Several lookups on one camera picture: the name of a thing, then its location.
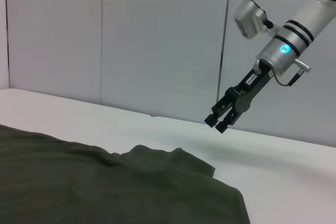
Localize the dark green shirt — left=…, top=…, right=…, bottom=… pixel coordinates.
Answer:
left=0, top=124, right=250, bottom=224

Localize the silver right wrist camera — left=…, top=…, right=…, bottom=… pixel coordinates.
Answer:
left=234, top=0, right=274, bottom=39

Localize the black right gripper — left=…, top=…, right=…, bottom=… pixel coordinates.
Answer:
left=204, top=68, right=272, bottom=133

